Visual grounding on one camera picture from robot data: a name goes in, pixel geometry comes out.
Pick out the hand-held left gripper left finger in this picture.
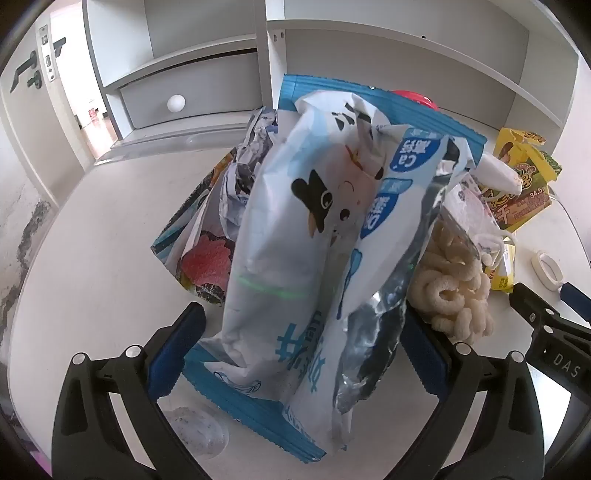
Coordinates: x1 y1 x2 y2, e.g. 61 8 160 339
52 302 206 480

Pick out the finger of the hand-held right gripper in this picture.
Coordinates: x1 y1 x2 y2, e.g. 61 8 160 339
560 282 591 317
508 281 591 344

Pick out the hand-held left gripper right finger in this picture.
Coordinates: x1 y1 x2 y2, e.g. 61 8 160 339
385 305 546 480

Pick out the clear bag of puffed rings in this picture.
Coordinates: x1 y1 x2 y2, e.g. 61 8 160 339
409 178 518 347

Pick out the blue snack packet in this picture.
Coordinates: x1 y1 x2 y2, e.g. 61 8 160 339
182 74 488 463

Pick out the white tape roll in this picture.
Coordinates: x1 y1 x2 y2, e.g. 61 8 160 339
531 250 565 291

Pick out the clear plastic wrapper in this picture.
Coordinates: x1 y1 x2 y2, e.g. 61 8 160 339
164 406 230 457

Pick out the red black printed snack packet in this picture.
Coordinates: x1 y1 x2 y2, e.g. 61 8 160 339
151 152 241 305

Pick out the yellow green snack box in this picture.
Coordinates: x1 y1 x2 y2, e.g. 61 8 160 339
480 127 564 232

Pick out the crumpled grey white wrapper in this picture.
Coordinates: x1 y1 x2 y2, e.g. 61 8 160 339
222 106 279 232

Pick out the red round container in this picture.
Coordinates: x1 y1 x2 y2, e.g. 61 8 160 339
390 90 437 109

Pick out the grey drawer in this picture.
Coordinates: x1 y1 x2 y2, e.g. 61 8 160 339
119 51 262 132

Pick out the white door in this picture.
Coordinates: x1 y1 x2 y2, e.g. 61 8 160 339
0 9 100 204

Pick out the white shelf unit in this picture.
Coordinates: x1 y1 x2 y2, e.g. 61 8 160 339
83 0 580 153

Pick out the silver door lock plate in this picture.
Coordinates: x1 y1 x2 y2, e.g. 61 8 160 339
38 24 57 83

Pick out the white cable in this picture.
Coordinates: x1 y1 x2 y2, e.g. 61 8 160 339
549 193 586 247

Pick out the black door handle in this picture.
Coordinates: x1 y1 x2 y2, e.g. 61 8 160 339
9 37 68 92

